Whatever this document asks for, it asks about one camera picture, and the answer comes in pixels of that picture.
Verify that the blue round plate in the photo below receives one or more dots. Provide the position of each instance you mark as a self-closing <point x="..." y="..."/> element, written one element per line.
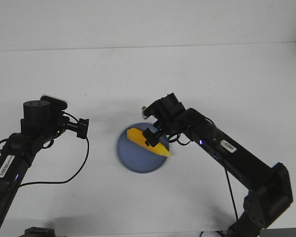
<point x="142" y="159"/>

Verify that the yellow toy corn cob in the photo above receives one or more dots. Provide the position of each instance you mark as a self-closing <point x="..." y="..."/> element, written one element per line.
<point x="136" y="136"/>

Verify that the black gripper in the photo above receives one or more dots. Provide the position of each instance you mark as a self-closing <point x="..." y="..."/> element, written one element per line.
<point x="79" y="127"/>
<point x="152" y="139"/>

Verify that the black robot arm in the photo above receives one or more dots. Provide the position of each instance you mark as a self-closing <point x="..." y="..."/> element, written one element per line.
<point x="43" y="121"/>
<point x="269" y="188"/>

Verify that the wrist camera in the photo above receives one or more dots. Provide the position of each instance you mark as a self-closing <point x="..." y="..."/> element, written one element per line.
<point x="56" y="103"/>
<point x="153" y="109"/>

